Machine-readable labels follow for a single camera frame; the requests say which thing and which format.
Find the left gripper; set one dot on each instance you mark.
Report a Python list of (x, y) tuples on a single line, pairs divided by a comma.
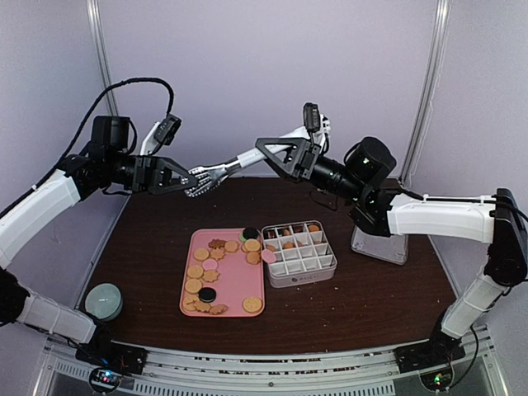
[(145, 174)]

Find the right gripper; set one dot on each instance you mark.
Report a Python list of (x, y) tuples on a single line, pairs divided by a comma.
[(303, 153)]

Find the metal serving tongs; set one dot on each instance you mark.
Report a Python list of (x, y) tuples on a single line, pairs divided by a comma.
[(211, 176)]

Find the brown leaf shaped cookie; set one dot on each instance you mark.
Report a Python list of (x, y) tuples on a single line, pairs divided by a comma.
[(216, 243)]

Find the chocolate swirl cookie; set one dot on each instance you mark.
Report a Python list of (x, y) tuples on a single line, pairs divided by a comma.
[(270, 235)]

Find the pink round cookie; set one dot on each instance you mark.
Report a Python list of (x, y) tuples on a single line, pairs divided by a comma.
[(268, 256), (210, 264)]

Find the flower shaped tan cookie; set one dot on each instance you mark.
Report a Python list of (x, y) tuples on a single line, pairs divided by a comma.
[(218, 309)]

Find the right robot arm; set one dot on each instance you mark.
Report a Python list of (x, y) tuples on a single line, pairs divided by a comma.
[(493, 220)]

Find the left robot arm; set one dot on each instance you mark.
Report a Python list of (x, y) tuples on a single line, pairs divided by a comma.
[(107, 159)]

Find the black sandwich cookie top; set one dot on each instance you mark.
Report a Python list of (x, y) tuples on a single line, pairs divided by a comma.
[(250, 233)]

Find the black sandwich cookie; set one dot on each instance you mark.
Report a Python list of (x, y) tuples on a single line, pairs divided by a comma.
[(207, 295), (250, 233)]

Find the white divided cookie tin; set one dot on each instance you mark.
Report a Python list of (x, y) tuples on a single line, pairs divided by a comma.
[(301, 257)]

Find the round tan cookie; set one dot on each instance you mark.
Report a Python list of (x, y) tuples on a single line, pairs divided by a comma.
[(252, 245), (252, 305)]

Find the pink plastic tray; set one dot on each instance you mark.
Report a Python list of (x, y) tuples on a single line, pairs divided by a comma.
[(238, 276)]

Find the black sandwich cookie lower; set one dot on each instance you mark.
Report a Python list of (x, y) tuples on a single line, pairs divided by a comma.
[(207, 295)]

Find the round tan cookie bottom right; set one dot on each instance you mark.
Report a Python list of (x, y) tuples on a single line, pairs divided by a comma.
[(252, 305)]

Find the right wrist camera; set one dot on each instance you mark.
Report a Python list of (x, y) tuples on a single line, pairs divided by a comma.
[(317, 125)]

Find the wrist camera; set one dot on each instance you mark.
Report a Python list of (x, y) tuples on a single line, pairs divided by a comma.
[(317, 125), (161, 134)]

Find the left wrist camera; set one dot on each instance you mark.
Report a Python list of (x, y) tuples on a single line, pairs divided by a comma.
[(161, 134)]

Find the right frame post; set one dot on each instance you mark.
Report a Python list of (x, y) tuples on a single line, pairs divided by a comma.
[(431, 79)]

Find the frame post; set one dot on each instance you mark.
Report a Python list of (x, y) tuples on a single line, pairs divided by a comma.
[(431, 79), (96, 28)]

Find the left frame post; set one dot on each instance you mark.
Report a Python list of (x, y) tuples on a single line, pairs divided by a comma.
[(96, 28)]

